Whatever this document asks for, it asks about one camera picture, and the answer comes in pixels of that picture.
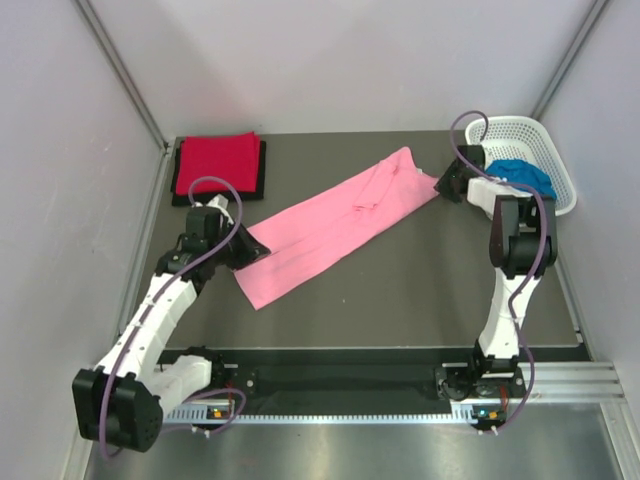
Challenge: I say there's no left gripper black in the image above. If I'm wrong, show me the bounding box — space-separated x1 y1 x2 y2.
209 218 271 270

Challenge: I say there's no pink t shirt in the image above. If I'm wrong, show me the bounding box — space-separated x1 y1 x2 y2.
235 147 438 310

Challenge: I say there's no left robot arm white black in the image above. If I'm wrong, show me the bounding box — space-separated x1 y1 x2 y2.
72 195 270 452

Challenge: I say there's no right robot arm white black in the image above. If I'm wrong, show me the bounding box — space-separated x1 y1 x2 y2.
436 144 558 401

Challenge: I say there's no blue t shirt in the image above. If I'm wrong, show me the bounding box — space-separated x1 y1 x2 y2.
486 159 557 200

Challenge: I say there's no folded black t shirt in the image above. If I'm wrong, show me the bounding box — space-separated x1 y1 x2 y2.
170 139 268 208

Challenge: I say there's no white plastic basket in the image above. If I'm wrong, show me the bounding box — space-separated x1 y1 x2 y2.
465 116 577 216

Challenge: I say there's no folded red t shirt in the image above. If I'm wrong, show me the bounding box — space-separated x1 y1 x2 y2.
174 131 263 197

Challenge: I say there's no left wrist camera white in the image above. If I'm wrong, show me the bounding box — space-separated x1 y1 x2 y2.
192 195 229 214

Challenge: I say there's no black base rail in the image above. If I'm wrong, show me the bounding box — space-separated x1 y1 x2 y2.
159 348 526 415

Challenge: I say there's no grey slotted cable duct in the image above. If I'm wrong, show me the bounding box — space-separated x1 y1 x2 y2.
164 401 499 426

